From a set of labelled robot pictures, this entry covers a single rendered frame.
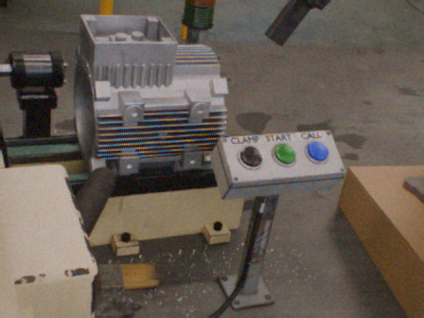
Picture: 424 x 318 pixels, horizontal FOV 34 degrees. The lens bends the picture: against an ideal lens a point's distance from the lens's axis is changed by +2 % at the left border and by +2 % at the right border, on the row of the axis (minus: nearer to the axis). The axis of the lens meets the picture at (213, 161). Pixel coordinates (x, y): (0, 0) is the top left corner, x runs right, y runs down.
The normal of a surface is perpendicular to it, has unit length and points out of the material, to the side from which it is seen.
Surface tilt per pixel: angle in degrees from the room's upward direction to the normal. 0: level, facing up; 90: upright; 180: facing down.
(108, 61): 90
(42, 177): 0
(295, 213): 0
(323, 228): 0
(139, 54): 90
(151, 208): 90
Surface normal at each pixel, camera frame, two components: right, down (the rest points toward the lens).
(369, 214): -0.97, 0.00
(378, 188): 0.11, -0.87
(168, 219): 0.35, 0.54
